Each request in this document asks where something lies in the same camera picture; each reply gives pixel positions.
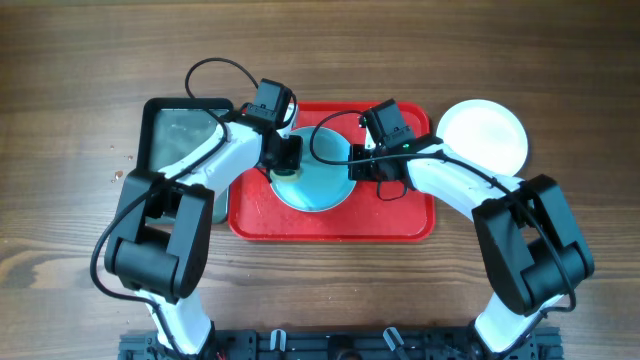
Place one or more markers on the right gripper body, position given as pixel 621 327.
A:
pixel 360 153

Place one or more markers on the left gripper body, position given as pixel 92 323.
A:
pixel 288 156

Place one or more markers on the green yellow sponge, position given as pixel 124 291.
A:
pixel 284 175

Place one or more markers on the light blue plate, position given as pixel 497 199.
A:
pixel 320 186

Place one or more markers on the white round plate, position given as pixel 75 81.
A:
pixel 486 133

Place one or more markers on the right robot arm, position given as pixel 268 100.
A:
pixel 533 251

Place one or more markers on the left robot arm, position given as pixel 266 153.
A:
pixel 155 249

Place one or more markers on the black metal tray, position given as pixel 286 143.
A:
pixel 172 128

